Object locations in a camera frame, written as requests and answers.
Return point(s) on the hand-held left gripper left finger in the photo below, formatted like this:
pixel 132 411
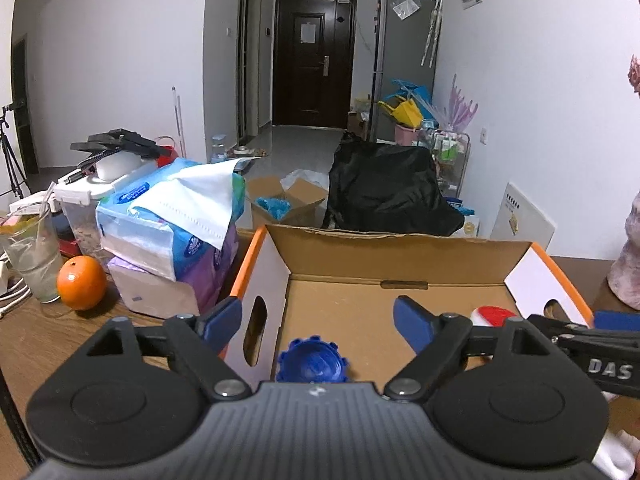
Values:
pixel 225 317

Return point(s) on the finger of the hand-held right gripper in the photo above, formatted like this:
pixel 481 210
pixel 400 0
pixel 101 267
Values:
pixel 617 321
pixel 557 325

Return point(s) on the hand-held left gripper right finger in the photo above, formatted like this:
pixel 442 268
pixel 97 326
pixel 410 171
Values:
pixel 412 322

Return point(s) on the orange cardboard box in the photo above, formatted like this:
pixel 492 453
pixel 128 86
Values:
pixel 350 310

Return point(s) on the white and red tube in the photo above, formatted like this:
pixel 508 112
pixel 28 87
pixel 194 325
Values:
pixel 492 315

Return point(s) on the purple tissue pack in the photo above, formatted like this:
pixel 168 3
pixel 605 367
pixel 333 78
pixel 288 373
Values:
pixel 200 285

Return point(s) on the pink textured vase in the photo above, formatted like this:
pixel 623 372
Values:
pixel 627 270

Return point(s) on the white board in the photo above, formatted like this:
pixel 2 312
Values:
pixel 522 220

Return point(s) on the blue tissue pack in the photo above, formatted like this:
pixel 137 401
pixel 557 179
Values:
pixel 165 210

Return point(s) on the small brown cardboard box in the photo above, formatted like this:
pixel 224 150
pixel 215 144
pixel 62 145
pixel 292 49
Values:
pixel 300 205

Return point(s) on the black bag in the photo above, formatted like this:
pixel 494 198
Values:
pixel 390 185

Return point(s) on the orange fruit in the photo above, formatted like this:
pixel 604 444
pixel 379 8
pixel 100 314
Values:
pixel 81 282

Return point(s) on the white plastic bag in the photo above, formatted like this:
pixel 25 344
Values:
pixel 305 177

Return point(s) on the clear water bottle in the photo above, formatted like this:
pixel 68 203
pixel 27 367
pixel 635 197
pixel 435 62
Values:
pixel 218 150

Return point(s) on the clear food container white lid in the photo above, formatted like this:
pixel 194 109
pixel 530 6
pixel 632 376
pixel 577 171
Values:
pixel 82 210

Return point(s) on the white round container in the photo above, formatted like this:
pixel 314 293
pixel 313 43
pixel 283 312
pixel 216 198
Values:
pixel 117 166

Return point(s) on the pink bucket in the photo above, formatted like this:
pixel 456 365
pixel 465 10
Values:
pixel 407 135

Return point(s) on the clear drinking glass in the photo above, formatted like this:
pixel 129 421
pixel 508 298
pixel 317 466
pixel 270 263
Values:
pixel 32 260

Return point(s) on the black hand-held device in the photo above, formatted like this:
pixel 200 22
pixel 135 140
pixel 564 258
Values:
pixel 125 142

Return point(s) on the brown box by door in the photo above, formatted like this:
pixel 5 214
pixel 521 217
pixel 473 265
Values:
pixel 356 122

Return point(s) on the clear drinking straw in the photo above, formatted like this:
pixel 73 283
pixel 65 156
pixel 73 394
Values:
pixel 47 197

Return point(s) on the purple umbrella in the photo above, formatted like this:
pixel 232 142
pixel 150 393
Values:
pixel 460 107

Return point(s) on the blue folding stool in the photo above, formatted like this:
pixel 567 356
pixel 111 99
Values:
pixel 412 90

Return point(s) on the grey side door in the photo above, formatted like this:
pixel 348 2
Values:
pixel 247 60

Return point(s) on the grey refrigerator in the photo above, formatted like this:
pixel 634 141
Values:
pixel 402 60

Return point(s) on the dark wooden entrance door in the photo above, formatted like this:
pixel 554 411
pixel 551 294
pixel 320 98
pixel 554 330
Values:
pixel 312 60

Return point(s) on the dark side doorway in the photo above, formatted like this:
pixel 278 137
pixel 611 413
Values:
pixel 22 110

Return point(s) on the folded clear umbrella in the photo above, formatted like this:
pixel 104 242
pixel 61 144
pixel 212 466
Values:
pixel 432 30

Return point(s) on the clear plastic bag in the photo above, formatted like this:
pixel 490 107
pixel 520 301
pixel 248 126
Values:
pixel 406 6

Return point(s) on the white wall outlet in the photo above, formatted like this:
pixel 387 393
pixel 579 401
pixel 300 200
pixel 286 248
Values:
pixel 483 135

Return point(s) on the black camera tripod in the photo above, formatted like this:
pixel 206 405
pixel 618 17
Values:
pixel 9 150

